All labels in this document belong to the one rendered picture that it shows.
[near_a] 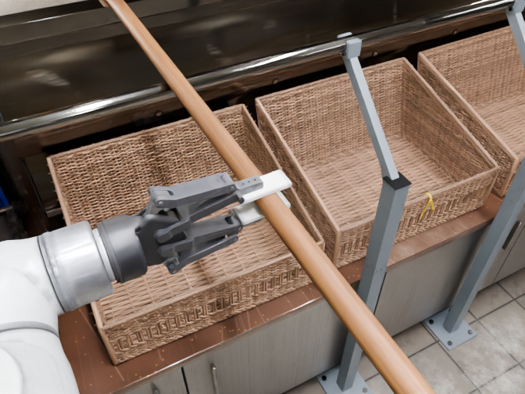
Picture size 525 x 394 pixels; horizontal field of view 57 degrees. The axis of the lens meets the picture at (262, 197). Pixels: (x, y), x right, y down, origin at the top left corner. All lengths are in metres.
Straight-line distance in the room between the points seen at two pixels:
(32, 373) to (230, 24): 1.07
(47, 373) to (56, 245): 0.14
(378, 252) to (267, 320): 0.32
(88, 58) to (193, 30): 0.27
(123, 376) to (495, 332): 1.40
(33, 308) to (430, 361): 1.58
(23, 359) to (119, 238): 0.16
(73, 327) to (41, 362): 0.83
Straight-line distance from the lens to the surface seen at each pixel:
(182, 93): 0.80
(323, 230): 1.29
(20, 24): 1.20
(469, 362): 1.97
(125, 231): 0.55
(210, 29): 1.34
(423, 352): 1.94
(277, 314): 1.24
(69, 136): 1.34
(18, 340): 0.50
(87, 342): 1.27
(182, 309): 1.14
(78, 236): 0.55
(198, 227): 0.61
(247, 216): 0.62
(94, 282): 0.55
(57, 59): 1.27
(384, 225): 1.11
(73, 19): 1.21
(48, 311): 0.54
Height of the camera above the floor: 1.63
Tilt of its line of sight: 44 degrees down
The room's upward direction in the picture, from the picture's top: straight up
